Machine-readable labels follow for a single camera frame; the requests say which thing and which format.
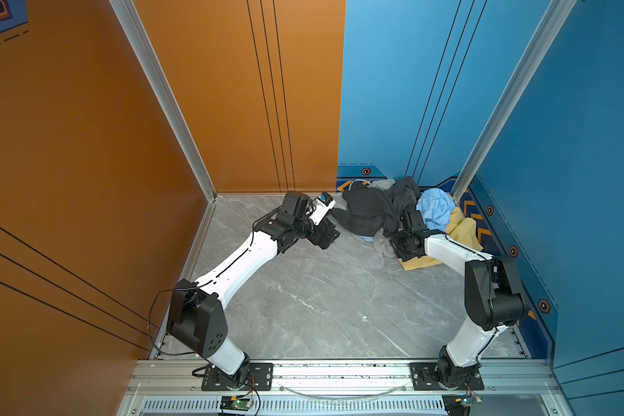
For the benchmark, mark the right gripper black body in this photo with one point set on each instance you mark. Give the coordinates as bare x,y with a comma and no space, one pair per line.
401,245

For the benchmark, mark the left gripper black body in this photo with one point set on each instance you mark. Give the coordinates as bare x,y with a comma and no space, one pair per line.
315,233

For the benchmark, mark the light grey cloth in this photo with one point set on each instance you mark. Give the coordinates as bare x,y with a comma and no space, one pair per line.
380,243

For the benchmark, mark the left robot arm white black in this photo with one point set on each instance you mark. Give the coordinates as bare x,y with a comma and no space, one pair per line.
197,308

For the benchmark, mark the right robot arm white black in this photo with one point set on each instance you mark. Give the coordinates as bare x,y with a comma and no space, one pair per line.
494,297

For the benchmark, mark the dark grey cloth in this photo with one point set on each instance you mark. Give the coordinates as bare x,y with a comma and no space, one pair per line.
356,198

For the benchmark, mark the yellow cloth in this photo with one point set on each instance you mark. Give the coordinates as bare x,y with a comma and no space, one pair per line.
461,229

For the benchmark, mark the light blue shirt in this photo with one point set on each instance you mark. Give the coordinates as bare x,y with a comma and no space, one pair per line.
436,207

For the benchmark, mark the circuit board right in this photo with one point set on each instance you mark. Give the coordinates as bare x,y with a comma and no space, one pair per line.
460,405

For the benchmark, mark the green circuit board left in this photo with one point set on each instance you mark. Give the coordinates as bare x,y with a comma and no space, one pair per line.
235,405

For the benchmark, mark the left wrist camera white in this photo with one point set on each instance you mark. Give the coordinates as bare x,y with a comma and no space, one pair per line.
321,207

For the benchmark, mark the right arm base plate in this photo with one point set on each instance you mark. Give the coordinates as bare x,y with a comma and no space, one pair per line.
432,376

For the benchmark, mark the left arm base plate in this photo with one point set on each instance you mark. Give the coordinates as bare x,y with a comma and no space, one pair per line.
257,375

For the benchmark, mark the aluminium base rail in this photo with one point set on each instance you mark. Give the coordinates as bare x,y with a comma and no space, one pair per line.
344,387

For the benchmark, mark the aluminium corner post left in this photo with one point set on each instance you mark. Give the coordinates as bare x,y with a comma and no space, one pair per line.
136,33

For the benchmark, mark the aluminium corner post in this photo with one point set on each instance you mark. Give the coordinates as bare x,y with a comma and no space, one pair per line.
136,33
544,35

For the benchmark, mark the aluminium corner post right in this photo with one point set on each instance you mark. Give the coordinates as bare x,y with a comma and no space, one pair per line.
544,35

